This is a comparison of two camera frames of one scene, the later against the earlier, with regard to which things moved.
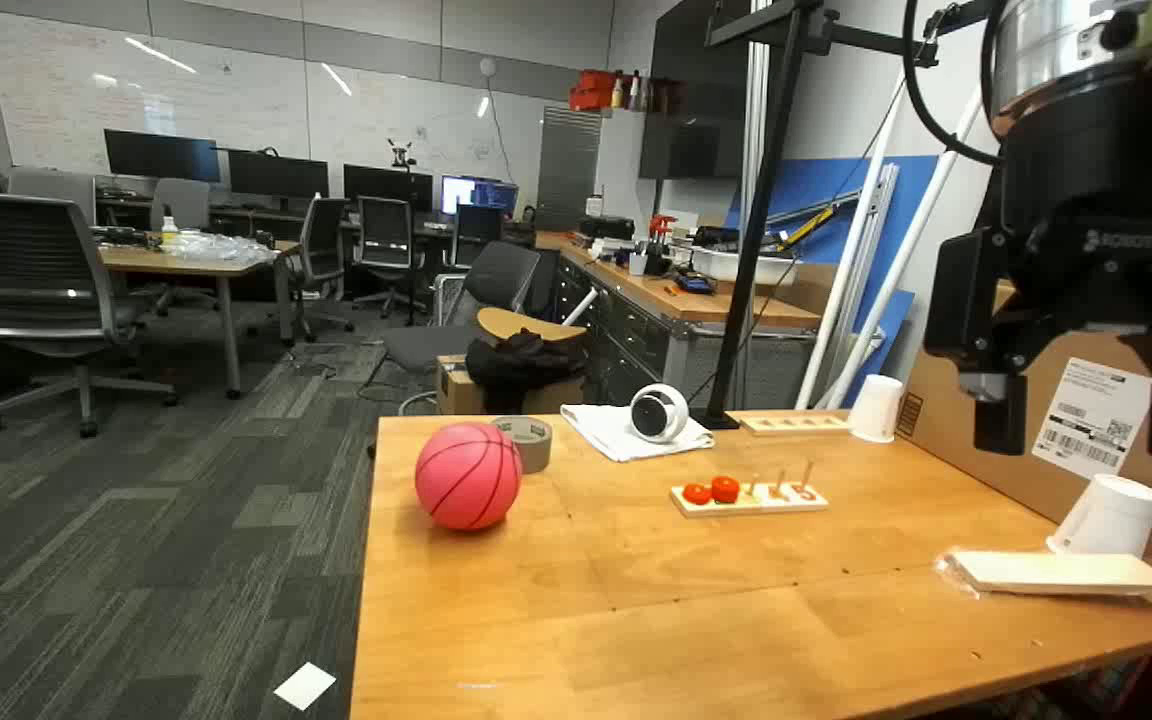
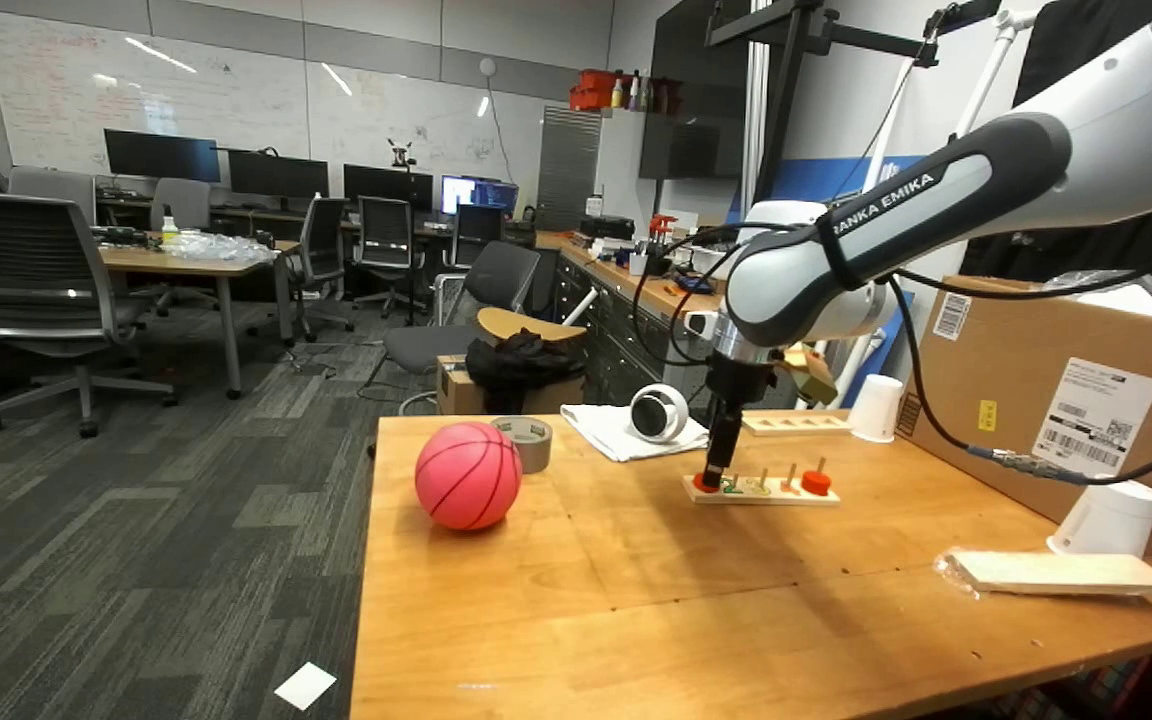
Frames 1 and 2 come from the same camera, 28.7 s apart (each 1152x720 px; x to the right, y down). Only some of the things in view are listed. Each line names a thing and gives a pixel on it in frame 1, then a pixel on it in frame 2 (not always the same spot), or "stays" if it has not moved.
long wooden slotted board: [794, 419] stays
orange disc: [724, 488] -> [819, 481]
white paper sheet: [307, 686] stays
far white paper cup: [877, 410] stays
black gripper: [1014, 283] -> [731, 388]
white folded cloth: [608, 435] stays
